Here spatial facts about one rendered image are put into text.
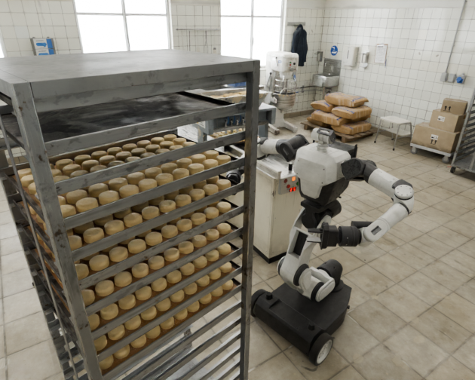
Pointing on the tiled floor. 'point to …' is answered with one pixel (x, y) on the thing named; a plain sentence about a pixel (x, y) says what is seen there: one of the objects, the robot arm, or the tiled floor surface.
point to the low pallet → (341, 133)
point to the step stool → (396, 127)
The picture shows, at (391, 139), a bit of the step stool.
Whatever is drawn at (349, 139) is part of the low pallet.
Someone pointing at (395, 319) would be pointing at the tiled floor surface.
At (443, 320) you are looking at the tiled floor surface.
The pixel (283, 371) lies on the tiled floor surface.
